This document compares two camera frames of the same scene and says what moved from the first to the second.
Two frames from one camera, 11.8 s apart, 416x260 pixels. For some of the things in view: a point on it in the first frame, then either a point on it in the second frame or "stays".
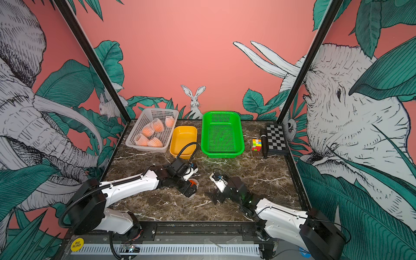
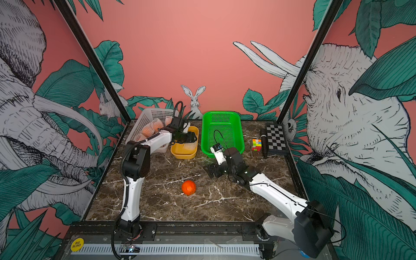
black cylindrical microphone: [264, 136] stays
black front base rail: [188, 232] stays
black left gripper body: [184, 186] to [187, 138]
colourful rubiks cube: [257, 144] stays
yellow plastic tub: [180, 136] stays
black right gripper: [219, 194] to [212, 168]
